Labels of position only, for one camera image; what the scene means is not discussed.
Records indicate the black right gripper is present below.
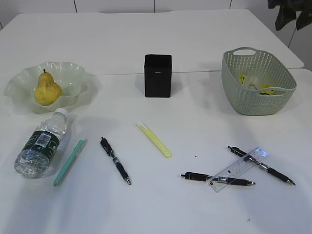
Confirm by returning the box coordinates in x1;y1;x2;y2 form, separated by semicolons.
268;0;312;31

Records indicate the yellow white waste paper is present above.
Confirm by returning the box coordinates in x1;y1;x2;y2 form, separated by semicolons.
238;73;278;96

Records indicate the yellow pear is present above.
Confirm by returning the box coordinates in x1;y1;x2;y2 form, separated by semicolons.
35;69;62;106

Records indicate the clear water bottle green label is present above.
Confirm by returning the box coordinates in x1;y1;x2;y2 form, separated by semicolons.
14;108;68;178

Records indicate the green woven plastic basket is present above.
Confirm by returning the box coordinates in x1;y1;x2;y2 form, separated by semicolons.
221;47;297;116

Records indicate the black square pen holder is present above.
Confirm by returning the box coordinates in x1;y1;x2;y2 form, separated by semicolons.
144;54;172;98

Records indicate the black pen under ruler top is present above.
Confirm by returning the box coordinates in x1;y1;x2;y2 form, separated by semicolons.
228;146;296;185

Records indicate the black pen under ruler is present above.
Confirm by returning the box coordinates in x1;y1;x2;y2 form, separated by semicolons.
228;146;296;185
180;172;255;186

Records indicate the transparent plastic ruler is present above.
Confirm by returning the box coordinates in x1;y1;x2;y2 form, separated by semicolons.
207;147;269;193

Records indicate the yellow pen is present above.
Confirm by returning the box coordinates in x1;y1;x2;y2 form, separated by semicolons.
137;122;172;158

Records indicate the black pen under ruler bottom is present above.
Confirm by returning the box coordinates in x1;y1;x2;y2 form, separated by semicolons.
180;172;255;186

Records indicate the black pen centre left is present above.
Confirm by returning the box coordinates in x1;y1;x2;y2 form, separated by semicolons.
100;137;132;185

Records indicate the green wavy glass plate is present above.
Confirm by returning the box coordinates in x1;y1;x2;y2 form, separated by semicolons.
4;61;88;114

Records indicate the mint green pen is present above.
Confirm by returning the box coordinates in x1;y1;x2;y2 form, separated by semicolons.
53;138;87;187

